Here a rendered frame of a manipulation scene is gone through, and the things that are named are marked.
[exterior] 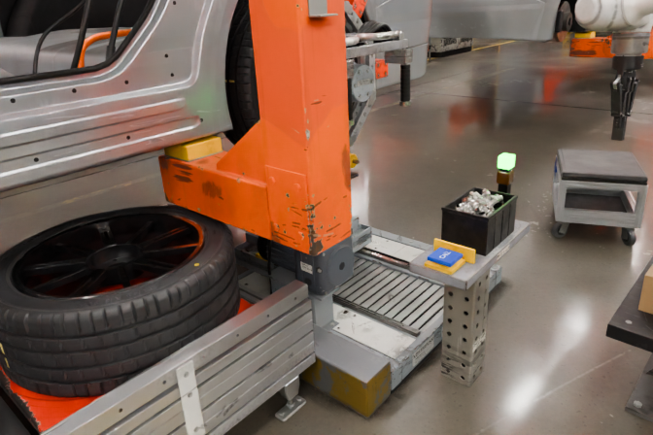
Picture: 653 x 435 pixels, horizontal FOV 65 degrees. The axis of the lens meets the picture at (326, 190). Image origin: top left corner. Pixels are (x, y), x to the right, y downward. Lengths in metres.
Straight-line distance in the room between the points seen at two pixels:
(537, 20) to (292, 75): 3.27
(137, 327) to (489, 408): 1.00
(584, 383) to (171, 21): 1.63
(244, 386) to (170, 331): 0.24
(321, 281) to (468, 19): 2.95
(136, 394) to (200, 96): 0.86
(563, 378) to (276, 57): 1.29
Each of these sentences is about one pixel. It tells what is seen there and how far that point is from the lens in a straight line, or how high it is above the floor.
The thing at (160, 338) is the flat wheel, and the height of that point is 0.39.
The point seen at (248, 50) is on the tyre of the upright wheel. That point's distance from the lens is 1.73.
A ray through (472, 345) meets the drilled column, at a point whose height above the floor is 0.15.
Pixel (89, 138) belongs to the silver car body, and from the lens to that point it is 1.46.
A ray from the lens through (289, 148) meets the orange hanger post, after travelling 1.23.
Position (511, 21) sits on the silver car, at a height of 0.90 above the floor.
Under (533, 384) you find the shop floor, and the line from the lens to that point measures 1.77.
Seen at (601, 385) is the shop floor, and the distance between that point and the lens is 1.84.
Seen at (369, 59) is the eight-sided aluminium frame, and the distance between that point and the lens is 2.06.
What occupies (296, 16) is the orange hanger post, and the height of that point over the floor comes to 1.10.
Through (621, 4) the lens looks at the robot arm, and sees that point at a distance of 1.47.
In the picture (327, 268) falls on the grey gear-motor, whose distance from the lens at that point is 1.62.
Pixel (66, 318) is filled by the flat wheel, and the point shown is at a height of 0.50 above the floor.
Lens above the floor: 1.13
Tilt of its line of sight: 21 degrees down
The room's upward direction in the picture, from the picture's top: 3 degrees counter-clockwise
